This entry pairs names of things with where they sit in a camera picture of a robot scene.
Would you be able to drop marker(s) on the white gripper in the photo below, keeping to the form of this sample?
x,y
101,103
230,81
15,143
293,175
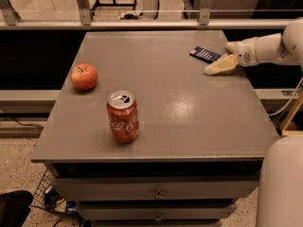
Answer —
x,y
246,52

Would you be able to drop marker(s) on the red apple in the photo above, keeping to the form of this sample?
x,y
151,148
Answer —
x,y
84,76

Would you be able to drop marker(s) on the grey drawer cabinet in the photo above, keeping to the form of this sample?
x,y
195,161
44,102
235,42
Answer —
x,y
190,124

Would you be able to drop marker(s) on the red coca-cola can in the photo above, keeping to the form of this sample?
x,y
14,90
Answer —
x,y
123,116

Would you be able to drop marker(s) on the top grey drawer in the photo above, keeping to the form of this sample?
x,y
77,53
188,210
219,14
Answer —
x,y
155,188

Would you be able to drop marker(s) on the black stand frame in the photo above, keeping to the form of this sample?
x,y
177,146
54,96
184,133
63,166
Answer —
x,y
113,4

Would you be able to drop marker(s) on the blue rxbar blueberry wrapper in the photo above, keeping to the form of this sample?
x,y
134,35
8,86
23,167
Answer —
x,y
203,54

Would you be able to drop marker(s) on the wooden frame piece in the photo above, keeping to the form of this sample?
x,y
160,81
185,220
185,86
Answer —
x,y
284,126

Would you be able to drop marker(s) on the black chair corner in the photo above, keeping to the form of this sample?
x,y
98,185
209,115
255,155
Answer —
x,y
14,208

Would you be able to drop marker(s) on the grey drawer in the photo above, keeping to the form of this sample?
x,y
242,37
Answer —
x,y
156,211
155,188

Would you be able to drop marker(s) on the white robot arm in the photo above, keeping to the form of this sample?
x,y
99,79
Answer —
x,y
280,188

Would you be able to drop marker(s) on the metal railing with glass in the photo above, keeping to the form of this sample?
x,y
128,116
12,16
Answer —
x,y
77,14

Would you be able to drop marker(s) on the wire mesh basket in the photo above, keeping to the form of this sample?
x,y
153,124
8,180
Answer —
x,y
45,196

